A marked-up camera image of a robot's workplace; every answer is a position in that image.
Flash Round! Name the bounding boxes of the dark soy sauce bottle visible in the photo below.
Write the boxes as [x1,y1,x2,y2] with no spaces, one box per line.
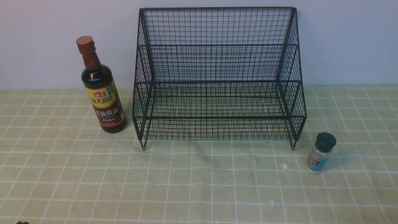
[76,36,127,133]

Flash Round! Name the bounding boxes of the small green-capped seasoning bottle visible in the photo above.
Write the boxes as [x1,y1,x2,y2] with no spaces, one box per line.
[305,132,337,173]

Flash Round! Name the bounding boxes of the green checkered tablecloth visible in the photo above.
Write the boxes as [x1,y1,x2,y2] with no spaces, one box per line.
[0,85,398,224]

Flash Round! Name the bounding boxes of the black wire mesh shelf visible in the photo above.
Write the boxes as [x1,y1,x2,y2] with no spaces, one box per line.
[132,6,308,148]

